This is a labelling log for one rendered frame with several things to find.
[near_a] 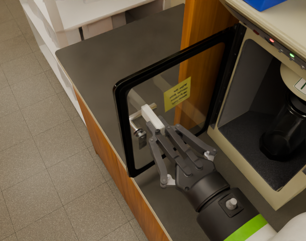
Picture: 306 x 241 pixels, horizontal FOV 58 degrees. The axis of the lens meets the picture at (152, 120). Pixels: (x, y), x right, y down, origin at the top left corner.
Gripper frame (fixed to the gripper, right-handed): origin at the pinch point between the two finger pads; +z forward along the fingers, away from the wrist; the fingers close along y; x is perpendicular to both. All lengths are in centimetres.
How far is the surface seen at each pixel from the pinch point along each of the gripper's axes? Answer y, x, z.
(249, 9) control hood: -14.6, -22.8, -4.2
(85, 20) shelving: -18, 36, 91
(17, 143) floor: 47, 128, 112
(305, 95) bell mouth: -27.6, -4.6, -13.8
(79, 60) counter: -3, 34, 64
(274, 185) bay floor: -26.8, 26.4, -21.0
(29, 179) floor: 47, 128, 80
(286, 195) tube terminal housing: -25.9, 23.6, -24.9
